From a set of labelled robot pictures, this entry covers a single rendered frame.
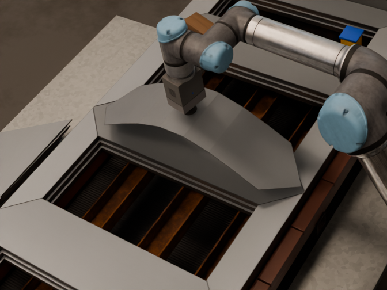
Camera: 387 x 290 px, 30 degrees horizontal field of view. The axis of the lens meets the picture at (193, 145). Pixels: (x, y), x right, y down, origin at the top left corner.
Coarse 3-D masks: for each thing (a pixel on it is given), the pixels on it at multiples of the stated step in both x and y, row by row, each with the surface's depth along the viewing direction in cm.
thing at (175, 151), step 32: (224, 0) 256; (256, 0) 254; (288, 96) 225; (320, 96) 219; (96, 128) 222; (128, 128) 219; (160, 128) 218; (128, 160) 216; (160, 160) 209; (192, 160) 208; (64, 192) 212; (224, 192) 200; (256, 192) 197; (288, 192) 195; (288, 224) 192; (0, 256) 198; (64, 288) 188
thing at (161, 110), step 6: (162, 96) 205; (156, 102) 204; (162, 102) 203; (156, 108) 202; (162, 108) 201; (168, 108) 200; (150, 114) 201; (156, 114) 200; (162, 114) 199; (168, 114) 197; (144, 120) 200; (150, 120) 199; (156, 120) 197; (162, 120) 196; (156, 126) 195
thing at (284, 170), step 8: (288, 152) 196; (280, 160) 194; (288, 160) 195; (280, 168) 193; (288, 168) 194; (296, 168) 195; (272, 176) 192; (280, 176) 192; (288, 176) 193; (264, 184) 190; (272, 184) 191; (280, 184) 191; (288, 184) 192
